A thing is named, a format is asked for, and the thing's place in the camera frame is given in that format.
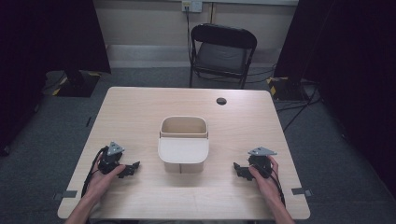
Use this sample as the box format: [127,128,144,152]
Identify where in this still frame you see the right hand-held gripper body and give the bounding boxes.
[247,147,278,180]

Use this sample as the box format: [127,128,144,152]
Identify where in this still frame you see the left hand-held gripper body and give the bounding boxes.
[97,141,126,175]

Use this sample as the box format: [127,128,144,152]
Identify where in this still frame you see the person's right hand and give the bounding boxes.
[247,155,282,202]

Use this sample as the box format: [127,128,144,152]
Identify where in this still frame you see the person's left hand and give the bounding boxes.
[84,154,127,202]

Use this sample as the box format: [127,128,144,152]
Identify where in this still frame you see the grey tape strip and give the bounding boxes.
[290,187,314,198]
[52,189,78,201]

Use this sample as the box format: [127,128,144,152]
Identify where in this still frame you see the beige bin with half lid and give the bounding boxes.
[157,115,210,175]

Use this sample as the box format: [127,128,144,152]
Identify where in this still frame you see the black stand base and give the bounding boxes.
[266,76,313,102]
[55,69,101,98]

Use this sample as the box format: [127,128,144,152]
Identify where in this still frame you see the black folding chair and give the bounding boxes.
[189,23,259,90]

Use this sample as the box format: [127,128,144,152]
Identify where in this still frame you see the dark curtain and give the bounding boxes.
[273,0,396,198]
[0,0,112,157]

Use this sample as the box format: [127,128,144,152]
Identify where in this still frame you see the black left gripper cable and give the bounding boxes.
[80,146,109,199]

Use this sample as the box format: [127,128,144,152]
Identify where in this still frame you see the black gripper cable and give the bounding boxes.
[255,166,287,208]
[80,146,109,199]

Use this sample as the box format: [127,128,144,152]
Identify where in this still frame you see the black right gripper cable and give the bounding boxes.
[255,166,287,208]

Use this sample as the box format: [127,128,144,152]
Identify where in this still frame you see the black floor cables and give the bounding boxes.
[275,85,323,133]

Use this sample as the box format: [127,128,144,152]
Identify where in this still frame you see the black wall socket cable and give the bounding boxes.
[185,5,194,64]

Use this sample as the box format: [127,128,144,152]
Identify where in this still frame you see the white wall socket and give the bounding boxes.
[181,0,204,14]

